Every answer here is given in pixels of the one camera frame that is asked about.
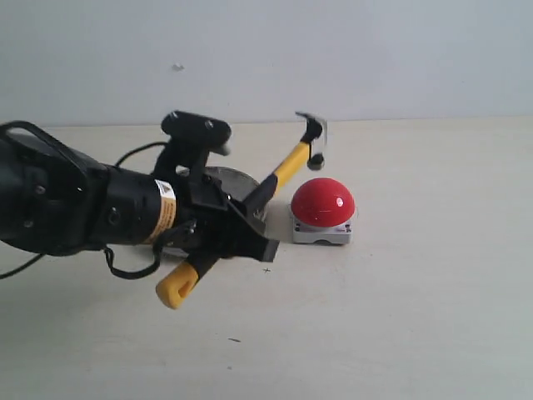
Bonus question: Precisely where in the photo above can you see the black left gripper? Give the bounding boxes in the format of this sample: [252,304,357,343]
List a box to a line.
[174,172,280,263]

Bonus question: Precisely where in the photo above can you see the yellow black claw hammer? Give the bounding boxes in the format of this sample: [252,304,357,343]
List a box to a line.
[156,112,327,309]

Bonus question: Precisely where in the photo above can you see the red dome push button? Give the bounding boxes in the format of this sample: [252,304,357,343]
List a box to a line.
[290,177,357,246]

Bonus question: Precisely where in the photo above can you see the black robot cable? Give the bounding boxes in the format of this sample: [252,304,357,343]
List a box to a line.
[0,141,197,281]

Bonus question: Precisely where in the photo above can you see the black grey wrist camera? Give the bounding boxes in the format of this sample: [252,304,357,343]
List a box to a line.
[152,110,232,180]

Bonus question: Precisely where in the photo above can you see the round metal plate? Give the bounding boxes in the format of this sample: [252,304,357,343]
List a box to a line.
[162,166,270,258]

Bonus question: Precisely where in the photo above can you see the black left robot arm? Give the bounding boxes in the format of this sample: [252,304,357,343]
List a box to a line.
[1,121,276,261]

